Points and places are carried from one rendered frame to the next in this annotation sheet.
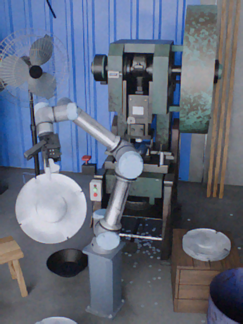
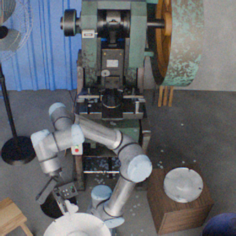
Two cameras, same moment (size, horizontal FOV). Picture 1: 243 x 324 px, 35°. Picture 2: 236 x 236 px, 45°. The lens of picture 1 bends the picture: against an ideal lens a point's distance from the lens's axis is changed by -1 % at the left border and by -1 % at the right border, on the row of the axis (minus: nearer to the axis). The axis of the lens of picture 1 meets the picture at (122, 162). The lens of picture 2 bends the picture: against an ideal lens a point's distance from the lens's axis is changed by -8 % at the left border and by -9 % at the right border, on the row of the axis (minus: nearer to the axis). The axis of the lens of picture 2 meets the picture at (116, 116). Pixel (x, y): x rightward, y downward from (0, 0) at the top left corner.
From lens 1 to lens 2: 0.97 m
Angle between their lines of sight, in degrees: 22
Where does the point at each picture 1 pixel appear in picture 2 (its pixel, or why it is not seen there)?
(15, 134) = not seen: outside the picture
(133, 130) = (108, 83)
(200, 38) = (188, 10)
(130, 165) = (140, 171)
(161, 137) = (129, 76)
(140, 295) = (128, 225)
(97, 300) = not seen: outside the picture
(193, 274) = (176, 214)
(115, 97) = (89, 54)
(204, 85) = (192, 56)
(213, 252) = (191, 194)
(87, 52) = not seen: outside the picture
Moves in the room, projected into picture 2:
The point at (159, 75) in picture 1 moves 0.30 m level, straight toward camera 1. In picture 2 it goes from (137, 32) to (148, 56)
